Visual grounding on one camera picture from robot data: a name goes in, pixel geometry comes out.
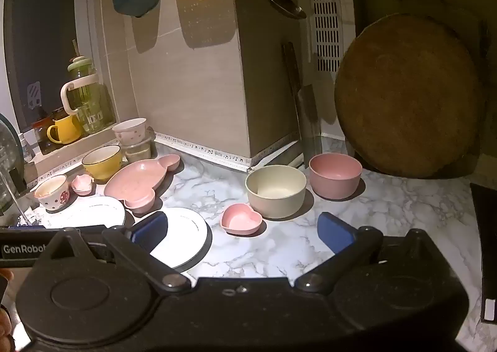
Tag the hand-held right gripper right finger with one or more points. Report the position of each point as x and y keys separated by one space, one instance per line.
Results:
x=334 y=233

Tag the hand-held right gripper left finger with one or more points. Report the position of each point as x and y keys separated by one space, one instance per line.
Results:
x=149 y=228

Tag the white plate with black rim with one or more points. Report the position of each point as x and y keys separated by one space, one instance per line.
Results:
x=89 y=212
x=182 y=231

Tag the pink bear-shaped plate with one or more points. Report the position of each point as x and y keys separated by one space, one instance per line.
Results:
x=136 y=181

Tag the pink heart-shaped dish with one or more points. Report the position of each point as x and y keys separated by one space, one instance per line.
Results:
x=240 y=220

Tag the person's left hand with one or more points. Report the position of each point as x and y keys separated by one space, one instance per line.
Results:
x=4 y=323

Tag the white bowl with red dots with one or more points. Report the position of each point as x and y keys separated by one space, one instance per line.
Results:
x=52 y=196

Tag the beige bowl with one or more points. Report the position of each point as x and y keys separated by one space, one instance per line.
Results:
x=275 y=189

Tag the yellow bowl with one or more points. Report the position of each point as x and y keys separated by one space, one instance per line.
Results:
x=103 y=167

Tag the clear glass container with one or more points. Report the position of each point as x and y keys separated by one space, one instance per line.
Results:
x=138 y=150

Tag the small pink flower dish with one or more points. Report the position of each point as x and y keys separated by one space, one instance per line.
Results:
x=82 y=185

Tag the glass pot lid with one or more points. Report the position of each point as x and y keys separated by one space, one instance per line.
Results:
x=7 y=165

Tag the patterned sealing tape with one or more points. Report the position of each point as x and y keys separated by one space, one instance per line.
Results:
x=202 y=150

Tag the white bowl with pink dots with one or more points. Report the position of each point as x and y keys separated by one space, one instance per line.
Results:
x=130 y=130

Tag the dark glass jar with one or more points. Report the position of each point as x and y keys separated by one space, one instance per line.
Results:
x=42 y=130

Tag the metal cleaver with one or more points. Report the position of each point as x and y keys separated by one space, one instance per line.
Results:
x=306 y=115

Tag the yellow mug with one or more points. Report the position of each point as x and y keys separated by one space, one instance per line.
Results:
x=66 y=128

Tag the green glass pitcher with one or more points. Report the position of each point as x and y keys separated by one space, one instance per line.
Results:
x=87 y=103

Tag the black appliance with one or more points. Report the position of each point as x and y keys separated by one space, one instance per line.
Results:
x=485 y=239

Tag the round wooden cutting board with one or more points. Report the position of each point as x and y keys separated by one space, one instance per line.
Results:
x=403 y=95

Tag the window sticker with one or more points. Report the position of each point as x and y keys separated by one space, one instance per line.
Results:
x=34 y=95

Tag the white vent grille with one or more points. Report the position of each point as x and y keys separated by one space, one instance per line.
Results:
x=326 y=22

